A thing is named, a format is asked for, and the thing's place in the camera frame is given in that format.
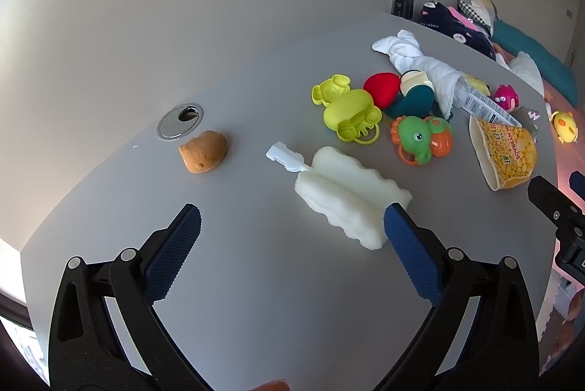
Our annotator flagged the navy printed blanket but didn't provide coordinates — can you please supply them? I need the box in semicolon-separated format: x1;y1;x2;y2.
419;0;497;61

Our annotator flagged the person's right hand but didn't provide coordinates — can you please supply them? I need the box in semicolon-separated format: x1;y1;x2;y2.
551;293;585;360

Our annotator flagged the yellow soybean snack bag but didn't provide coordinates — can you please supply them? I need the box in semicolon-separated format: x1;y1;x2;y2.
459;75;537;192

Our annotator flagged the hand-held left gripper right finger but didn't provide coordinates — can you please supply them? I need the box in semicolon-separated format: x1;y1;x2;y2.
383;203;542;391

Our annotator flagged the brown bread-shaped toy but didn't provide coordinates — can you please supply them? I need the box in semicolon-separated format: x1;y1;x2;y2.
178;130;228;174

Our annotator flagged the pink monster toy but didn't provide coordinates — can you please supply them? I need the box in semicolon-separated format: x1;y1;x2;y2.
492;84;520;112

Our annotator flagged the white sponge brush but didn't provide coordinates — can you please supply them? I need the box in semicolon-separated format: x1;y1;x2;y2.
266;142;413;251

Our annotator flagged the silver desk grommet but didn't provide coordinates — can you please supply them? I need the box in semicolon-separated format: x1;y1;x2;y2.
157;103;205;140

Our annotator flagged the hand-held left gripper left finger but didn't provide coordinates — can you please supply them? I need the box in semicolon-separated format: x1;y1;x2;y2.
48;203;211;391

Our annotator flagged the silver foil wrapper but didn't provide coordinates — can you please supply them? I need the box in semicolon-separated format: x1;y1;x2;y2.
514;108;542;141

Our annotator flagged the large yellow-green crab mold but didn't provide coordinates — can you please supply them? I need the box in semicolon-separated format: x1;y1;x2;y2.
323;89;383;145

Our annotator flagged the red oval toy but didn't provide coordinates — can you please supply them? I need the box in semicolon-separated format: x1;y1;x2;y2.
364;72;402;109

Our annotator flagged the checkered pillow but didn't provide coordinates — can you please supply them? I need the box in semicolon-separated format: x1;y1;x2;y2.
458;0;499;31

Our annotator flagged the small yellow-green sand mold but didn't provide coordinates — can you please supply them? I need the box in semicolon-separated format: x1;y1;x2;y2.
312;74;352;107

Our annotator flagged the green orange seahorse toy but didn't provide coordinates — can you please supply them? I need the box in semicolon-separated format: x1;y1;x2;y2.
390;115;454;167

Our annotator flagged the white knotted towel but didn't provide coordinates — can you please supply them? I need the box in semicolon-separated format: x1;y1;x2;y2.
371;30;467;120

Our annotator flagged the teal and cream toy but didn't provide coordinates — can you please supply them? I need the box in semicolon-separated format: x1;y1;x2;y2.
383;71;436;120

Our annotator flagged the yellow chick toy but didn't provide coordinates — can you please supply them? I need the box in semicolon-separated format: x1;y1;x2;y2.
550;110;575;143

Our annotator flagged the teal pillow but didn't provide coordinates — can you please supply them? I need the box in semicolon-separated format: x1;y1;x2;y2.
491;19;578;107

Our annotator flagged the white crumpled towel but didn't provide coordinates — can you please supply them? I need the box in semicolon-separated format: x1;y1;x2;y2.
496;51;546;94

